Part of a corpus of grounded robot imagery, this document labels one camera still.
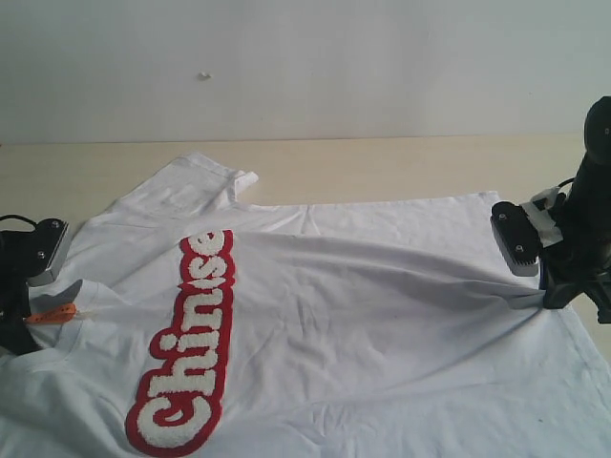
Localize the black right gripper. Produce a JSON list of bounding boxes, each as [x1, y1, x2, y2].
[[538, 224, 611, 324]]

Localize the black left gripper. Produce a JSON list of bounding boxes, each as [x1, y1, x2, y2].
[[0, 230, 41, 356]]

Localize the white t-shirt red lettering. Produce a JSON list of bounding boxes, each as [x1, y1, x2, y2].
[[1, 154, 610, 457]]

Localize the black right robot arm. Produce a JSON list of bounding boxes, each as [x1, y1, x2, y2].
[[540, 95, 610, 324]]

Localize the orange neck label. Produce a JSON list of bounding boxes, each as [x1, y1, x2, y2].
[[24, 303, 77, 325]]

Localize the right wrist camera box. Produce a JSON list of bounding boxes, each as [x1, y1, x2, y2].
[[490, 201, 540, 277]]

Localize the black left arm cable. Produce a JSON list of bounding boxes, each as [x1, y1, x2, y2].
[[0, 214, 38, 229]]

